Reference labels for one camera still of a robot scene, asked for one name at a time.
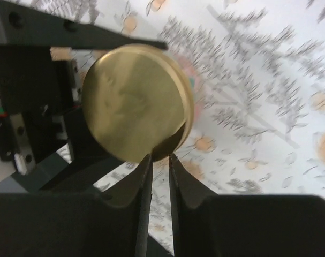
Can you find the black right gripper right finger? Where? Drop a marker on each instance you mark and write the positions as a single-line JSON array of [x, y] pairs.
[[190, 212]]

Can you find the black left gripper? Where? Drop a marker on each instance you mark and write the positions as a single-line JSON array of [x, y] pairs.
[[43, 133]]

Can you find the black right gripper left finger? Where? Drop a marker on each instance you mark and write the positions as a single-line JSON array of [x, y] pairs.
[[127, 212]]

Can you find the round wooden jar lid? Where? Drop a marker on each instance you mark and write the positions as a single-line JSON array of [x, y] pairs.
[[136, 101]]

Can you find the floral patterned table mat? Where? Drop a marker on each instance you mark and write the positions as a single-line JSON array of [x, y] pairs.
[[258, 73]]

